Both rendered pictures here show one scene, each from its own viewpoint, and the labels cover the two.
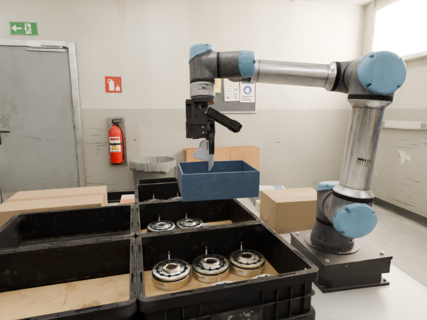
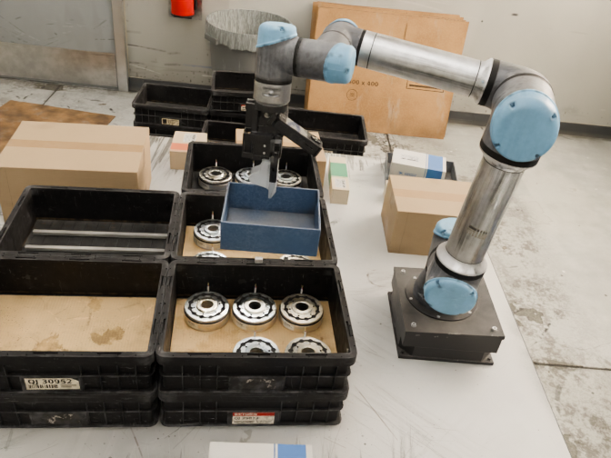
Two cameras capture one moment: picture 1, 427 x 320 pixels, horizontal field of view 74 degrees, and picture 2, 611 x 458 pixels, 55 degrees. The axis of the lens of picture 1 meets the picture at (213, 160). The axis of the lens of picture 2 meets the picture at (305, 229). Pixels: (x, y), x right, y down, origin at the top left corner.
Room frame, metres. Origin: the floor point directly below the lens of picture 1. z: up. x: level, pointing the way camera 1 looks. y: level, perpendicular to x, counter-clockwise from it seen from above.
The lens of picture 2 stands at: (-0.25, -0.20, 1.80)
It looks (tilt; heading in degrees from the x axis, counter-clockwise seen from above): 35 degrees down; 6
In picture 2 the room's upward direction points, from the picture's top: 7 degrees clockwise
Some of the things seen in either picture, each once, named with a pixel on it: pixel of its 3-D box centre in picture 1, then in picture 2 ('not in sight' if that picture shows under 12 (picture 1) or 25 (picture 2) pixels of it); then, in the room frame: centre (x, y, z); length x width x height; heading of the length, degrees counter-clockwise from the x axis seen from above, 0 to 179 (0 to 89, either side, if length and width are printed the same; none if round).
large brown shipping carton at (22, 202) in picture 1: (58, 218); (80, 173); (1.23, 0.71, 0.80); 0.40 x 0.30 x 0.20; 107
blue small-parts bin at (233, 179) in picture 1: (216, 178); (271, 218); (0.76, -0.01, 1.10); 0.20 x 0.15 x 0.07; 101
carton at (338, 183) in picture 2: not in sight; (337, 179); (1.62, -0.08, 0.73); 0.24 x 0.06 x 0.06; 11
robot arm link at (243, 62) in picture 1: (236, 65); (326, 58); (0.88, -0.07, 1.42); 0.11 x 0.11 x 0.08; 86
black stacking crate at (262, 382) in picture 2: (217, 273); (255, 325); (0.67, -0.01, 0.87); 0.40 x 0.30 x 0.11; 106
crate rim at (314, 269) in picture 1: (217, 255); (256, 309); (0.67, -0.01, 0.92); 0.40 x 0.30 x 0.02; 106
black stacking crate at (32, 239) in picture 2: (71, 242); (95, 239); (0.85, 0.46, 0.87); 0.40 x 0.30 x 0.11; 106
